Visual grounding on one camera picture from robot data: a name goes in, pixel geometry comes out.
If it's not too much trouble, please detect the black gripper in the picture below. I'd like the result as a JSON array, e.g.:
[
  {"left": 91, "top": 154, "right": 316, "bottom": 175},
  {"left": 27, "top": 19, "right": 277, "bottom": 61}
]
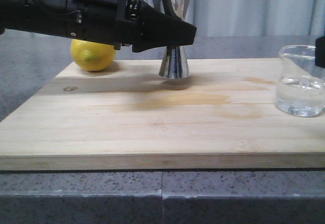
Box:
[{"left": 65, "top": 0, "right": 197, "bottom": 53}]

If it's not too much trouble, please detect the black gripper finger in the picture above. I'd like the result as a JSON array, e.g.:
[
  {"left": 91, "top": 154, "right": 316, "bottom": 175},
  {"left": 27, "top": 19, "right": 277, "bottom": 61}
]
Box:
[{"left": 315, "top": 36, "right": 325, "bottom": 68}]

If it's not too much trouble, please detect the steel cocktail jigger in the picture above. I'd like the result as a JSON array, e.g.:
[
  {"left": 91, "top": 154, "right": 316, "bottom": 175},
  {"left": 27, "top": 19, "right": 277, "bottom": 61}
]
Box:
[{"left": 159, "top": 0, "right": 190, "bottom": 79}]

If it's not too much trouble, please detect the clear glass beaker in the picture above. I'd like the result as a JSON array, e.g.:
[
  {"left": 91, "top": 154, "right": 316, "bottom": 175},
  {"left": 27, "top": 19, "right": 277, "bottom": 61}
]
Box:
[{"left": 274, "top": 45, "right": 324, "bottom": 117}]

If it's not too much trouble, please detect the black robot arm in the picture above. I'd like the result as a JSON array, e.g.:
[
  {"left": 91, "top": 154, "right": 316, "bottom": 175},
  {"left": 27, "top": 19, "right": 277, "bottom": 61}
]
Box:
[{"left": 1, "top": 0, "right": 197, "bottom": 53}]

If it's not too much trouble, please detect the yellow lemon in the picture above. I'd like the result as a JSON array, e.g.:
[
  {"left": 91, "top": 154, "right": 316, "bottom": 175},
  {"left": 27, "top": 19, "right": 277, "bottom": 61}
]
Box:
[{"left": 71, "top": 39, "right": 116, "bottom": 72}]

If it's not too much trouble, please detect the wooden cutting board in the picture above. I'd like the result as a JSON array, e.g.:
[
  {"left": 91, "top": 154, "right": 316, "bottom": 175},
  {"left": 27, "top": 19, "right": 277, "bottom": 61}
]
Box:
[{"left": 1, "top": 58, "right": 324, "bottom": 171}]

